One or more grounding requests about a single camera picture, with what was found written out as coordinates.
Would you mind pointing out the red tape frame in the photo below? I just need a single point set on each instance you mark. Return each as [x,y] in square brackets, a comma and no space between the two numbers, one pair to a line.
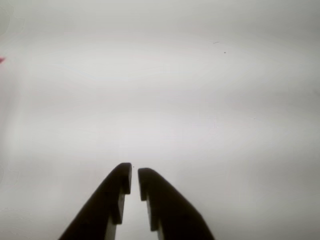
[1,59]

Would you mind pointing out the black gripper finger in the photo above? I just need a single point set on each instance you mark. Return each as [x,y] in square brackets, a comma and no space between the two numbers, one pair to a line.
[170,207]
[105,205]

